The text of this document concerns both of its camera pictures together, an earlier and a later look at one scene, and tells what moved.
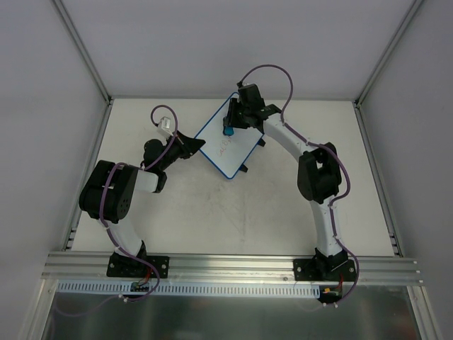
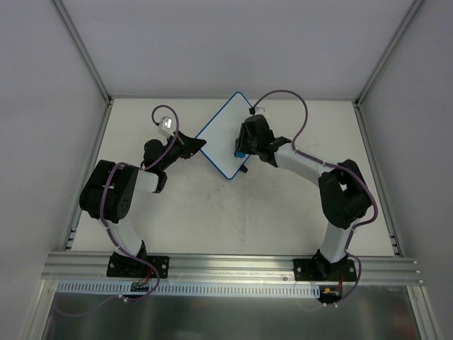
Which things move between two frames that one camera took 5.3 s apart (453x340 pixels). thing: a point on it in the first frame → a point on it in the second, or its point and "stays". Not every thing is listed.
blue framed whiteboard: [228, 152] stays
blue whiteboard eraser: [228, 130] → [239, 154]
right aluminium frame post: [411, 13] stays
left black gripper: [180, 147] stays
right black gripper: [239, 113] → [245, 138]
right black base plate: [324, 270] stays
